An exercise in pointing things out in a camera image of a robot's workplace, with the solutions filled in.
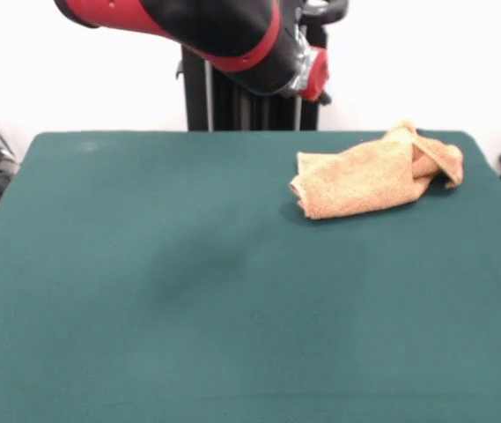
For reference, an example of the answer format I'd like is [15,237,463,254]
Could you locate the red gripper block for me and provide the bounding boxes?
[298,46,335,108]

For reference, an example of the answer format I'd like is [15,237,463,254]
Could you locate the tan terry towel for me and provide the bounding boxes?
[289,118,466,220]

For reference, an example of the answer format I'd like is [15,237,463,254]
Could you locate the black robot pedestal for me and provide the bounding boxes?
[173,0,349,132]

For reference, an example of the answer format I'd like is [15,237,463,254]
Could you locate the dark green table cloth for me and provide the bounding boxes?
[0,129,501,423]

